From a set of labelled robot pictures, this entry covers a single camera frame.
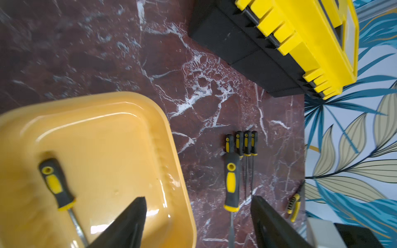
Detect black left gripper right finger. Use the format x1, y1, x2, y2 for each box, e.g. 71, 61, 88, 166
250, 195, 311, 248

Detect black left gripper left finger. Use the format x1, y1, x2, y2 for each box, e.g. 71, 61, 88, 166
89, 197, 147, 248

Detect yellow black file tool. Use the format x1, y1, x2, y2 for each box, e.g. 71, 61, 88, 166
235, 131, 244, 159
250, 131, 258, 195
244, 130, 252, 199
225, 134, 235, 154
38, 158, 89, 248
224, 152, 241, 248

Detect yellow plastic storage tray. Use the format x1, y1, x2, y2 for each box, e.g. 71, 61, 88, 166
1, 92, 197, 248

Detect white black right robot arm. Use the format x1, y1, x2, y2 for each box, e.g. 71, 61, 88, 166
306, 218, 383, 248

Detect yellow black toolbox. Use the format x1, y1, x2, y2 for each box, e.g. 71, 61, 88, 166
188, 1, 359, 100

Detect yellow handled pliers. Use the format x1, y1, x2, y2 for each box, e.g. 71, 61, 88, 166
287, 181, 305, 223

